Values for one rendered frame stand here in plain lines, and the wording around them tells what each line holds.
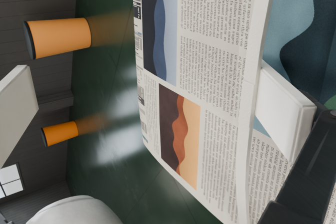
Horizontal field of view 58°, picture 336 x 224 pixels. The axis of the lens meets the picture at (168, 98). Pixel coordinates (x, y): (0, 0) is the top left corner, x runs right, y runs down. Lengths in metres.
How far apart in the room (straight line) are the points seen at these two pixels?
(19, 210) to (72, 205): 9.63
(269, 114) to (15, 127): 0.13
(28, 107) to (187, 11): 0.14
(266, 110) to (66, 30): 3.80
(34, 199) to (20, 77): 9.98
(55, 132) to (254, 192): 5.97
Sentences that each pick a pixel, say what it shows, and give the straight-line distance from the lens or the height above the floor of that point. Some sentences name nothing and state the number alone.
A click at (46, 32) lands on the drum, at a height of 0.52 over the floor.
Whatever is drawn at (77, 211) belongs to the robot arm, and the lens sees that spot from 0.47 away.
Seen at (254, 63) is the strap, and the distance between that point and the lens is 0.17.
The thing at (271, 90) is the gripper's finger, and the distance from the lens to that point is 0.16.
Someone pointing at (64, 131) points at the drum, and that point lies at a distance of 6.19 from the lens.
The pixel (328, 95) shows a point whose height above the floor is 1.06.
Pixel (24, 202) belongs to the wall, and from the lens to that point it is 10.15.
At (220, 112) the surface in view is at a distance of 0.24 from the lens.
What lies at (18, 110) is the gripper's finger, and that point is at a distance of 0.18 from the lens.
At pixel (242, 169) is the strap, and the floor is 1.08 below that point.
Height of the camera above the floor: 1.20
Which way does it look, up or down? 29 degrees down
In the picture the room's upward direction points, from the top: 106 degrees counter-clockwise
